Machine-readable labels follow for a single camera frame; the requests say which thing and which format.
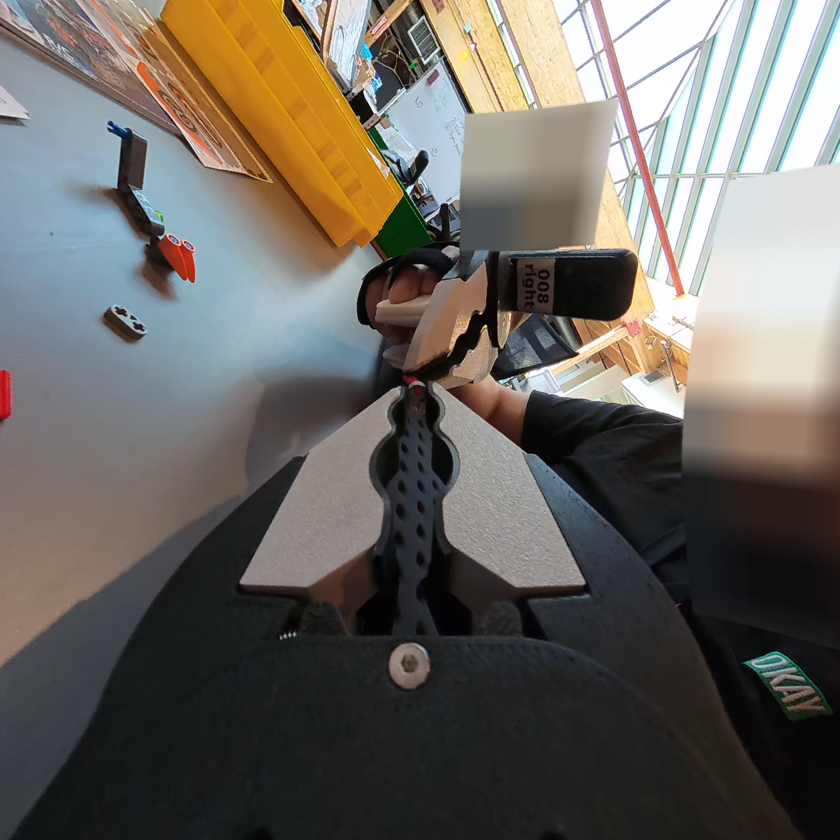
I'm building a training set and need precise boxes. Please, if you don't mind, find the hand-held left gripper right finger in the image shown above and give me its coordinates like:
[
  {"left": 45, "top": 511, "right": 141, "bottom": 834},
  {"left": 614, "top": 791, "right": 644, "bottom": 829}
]
[{"left": 425, "top": 384, "right": 587, "bottom": 636}]

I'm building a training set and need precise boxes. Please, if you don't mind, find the person's right forearm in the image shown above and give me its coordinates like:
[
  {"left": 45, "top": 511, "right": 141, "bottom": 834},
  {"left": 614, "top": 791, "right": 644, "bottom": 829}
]
[{"left": 453, "top": 381, "right": 532, "bottom": 447}]

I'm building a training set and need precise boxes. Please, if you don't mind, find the yellow plastic bin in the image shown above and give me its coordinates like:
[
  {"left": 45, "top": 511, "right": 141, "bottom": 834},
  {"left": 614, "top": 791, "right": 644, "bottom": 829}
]
[{"left": 161, "top": 0, "right": 404, "bottom": 249}]

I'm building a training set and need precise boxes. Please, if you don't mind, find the green plastic bin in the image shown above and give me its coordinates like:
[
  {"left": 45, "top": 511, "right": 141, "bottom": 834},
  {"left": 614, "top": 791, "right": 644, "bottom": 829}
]
[{"left": 367, "top": 125, "right": 435, "bottom": 260}]

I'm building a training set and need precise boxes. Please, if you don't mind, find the person's right hand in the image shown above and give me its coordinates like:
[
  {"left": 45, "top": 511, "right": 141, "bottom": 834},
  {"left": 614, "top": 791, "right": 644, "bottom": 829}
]
[{"left": 375, "top": 247, "right": 462, "bottom": 347}]

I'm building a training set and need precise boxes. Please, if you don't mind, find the dark grey bent beam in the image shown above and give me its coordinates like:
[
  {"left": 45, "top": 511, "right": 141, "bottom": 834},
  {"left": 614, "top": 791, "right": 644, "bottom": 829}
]
[{"left": 117, "top": 128, "right": 166, "bottom": 237}]

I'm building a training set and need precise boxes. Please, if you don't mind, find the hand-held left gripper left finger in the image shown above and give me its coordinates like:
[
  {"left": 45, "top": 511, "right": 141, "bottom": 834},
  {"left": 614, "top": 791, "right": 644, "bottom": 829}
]
[{"left": 239, "top": 386, "right": 403, "bottom": 636}]

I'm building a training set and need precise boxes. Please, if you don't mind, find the orange grey sticker sheet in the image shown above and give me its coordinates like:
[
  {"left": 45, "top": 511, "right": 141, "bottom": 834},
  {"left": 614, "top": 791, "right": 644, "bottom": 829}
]
[{"left": 134, "top": 39, "right": 273, "bottom": 185}]

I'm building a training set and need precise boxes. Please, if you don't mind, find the small blue manual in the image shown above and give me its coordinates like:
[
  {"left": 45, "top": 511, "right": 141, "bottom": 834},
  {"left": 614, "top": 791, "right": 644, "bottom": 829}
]
[{"left": 0, "top": 0, "right": 181, "bottom": 135}]

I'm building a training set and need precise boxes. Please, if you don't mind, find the black perforated panel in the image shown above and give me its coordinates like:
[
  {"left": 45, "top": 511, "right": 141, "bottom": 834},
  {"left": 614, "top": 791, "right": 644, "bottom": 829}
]
[{"left": 377, "top": 392, "right": 455, "bottom": 635}]

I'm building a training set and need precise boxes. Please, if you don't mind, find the black mesh office chair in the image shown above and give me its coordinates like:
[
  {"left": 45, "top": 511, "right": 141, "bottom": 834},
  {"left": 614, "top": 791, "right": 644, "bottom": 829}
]
[{"left": 492, "top": 314, "right": 586, "bottom": 383}]

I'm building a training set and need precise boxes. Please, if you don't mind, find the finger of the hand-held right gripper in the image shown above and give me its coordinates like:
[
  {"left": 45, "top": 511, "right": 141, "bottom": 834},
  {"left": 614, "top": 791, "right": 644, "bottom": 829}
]
[
  {"left": 428, "top": 327, "right": 501, "bottom": 391},
  {"left": 400, "top": 264, "right": 491, "bottom": 376}
]

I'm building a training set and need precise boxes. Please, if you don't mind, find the red ceiling pipe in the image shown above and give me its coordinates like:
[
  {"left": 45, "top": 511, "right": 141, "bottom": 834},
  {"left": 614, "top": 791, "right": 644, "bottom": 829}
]
[{"left": 591, "top": 0, "right": 686, "bottom": 298}]

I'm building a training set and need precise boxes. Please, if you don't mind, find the white whiteboard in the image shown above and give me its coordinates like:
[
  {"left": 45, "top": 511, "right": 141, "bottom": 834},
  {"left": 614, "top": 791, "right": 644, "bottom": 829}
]
[{"left": 386, "top": 62, "right": 468, "bottom": 206}]

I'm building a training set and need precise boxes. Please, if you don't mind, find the light grey double connector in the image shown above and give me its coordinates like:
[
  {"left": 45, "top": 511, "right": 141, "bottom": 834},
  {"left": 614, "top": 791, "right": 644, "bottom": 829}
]
[{"left": 103, "top": 304, "right": 148, "bottom": 343}]

